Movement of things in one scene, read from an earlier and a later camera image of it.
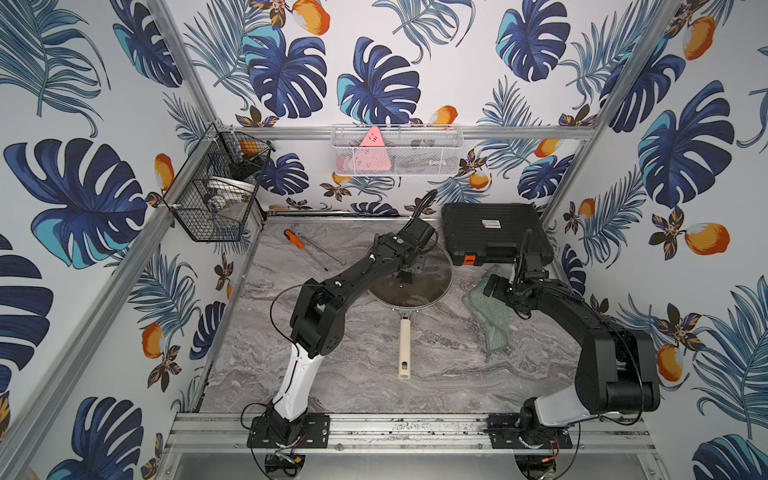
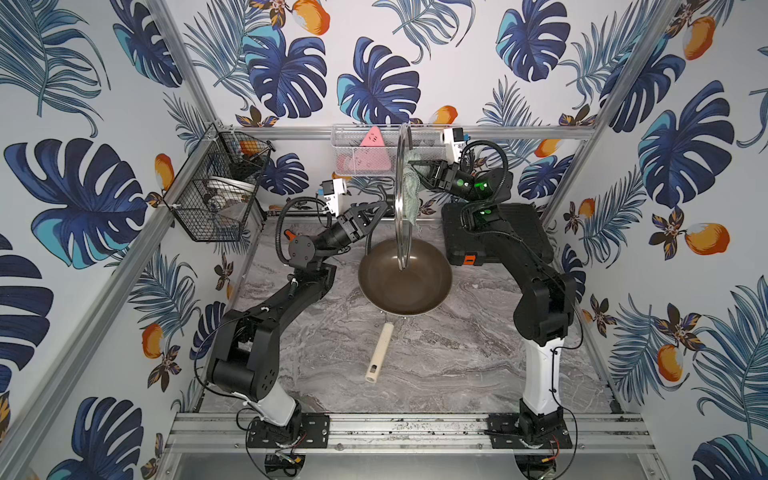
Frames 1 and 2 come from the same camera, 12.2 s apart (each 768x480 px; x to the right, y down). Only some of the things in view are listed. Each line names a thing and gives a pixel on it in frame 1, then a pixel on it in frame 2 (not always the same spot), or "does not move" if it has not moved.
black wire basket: (213, 194) does not move
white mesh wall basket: (411, 150) does not move
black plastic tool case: (493, 233) does not move
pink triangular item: (371, 155) does not move
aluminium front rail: (597, 431) does not move
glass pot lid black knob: (431, 282) -> (403, 194)
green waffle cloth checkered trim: (492, 315) -> (417, 171)
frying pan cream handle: (404, 364) -> (395, 293)
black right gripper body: (504, 291) -> (455, 183)
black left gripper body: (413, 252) -> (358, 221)
